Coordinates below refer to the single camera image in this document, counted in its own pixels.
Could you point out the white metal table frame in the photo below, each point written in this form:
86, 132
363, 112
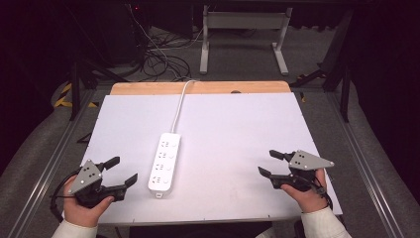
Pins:
246, 20

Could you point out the aluminium floor rail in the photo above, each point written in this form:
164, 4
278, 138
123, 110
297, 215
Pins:
366, 172
49, 165

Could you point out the white board sheet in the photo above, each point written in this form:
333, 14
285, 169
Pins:
231, 139

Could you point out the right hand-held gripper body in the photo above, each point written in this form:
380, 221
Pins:
308, 160

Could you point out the black metal stand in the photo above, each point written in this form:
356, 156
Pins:
76, 89
345, 89

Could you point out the white power strip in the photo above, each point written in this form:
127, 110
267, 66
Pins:
165, 162

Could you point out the black table grommet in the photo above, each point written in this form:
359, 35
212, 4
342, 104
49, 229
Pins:
235, 92

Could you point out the person's left hand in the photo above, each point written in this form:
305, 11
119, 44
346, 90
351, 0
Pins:
82, 213

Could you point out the yellow black hazard tape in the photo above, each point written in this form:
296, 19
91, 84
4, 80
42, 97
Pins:
62, 97

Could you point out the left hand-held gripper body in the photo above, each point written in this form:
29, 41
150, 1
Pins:
86, 175

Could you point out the person's right hand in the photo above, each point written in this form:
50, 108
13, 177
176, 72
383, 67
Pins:
308, 200

